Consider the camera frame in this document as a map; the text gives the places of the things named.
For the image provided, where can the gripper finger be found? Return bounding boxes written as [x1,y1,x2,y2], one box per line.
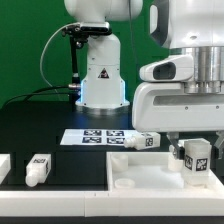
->
[167,132,184,160]
[214,130,224,159]

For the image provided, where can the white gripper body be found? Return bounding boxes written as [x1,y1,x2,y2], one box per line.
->
[132,82,224,132]

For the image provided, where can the white square table top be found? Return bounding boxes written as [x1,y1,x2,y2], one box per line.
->
[106,152,224,191]

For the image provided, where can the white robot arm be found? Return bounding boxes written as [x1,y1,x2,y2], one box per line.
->
[64,0,224,158]

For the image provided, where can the white obstacle fence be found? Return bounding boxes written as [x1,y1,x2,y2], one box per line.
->
[0,188,224,217]

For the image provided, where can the white paper with tags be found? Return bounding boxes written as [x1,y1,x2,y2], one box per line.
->
[60,129,136,146]

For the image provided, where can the white block at left edge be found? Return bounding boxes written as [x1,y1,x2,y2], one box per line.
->
[0,154,11,184]

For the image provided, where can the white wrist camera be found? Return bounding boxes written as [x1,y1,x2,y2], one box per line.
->
[139,54,194,82]

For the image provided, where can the black camera on stand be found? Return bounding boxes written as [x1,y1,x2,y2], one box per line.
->
[62,22,112,103]

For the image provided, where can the black cables on table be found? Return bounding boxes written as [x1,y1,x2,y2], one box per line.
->
[2,85,78,108]

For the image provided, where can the grey camera cable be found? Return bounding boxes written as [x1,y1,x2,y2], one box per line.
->
[39,23,79,102]

